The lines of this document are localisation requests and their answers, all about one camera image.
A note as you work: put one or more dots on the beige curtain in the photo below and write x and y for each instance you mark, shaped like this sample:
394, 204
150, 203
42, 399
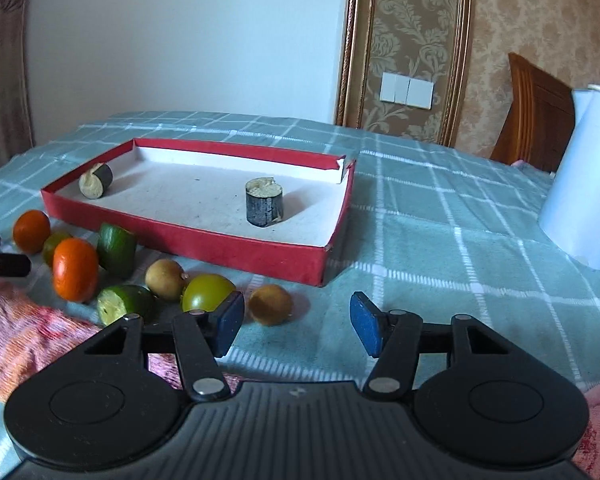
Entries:
2, 85

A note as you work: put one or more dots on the dark eggplant chunk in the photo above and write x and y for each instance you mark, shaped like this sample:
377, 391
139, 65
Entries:
262, 207

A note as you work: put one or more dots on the green cucumber piece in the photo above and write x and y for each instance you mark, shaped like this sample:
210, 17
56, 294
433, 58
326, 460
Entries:
130, 302
116, 250

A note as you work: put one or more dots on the pale pillow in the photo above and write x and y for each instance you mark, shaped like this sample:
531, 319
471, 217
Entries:
519, 163

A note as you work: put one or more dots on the wooden headboard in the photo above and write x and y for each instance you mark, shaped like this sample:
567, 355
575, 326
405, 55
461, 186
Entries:
535, 110

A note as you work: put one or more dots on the small orange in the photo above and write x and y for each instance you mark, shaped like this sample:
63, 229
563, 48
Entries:
75, 272
31, 232

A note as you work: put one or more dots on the green plaid bed sheet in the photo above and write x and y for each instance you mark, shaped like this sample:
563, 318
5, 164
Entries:
430, 220

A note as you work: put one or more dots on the green tomato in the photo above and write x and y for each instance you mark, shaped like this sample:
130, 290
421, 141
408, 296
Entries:
205, 294
52, 247

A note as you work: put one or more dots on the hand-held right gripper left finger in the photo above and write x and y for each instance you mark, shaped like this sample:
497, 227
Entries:
229, 322

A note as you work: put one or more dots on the small eggplant chunk on side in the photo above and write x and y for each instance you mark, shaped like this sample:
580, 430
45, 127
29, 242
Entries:
94, 184

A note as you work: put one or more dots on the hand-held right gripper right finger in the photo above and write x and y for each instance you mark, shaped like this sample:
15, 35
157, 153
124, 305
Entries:
366, 322

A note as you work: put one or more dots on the gold framed wallpaper panel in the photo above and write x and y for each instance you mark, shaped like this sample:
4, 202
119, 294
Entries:
410, 35

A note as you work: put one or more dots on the white wall switch panel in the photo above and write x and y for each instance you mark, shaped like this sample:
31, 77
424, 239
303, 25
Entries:
407, 90

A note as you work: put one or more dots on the red cardboard box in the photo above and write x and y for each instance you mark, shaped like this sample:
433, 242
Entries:
205, 241

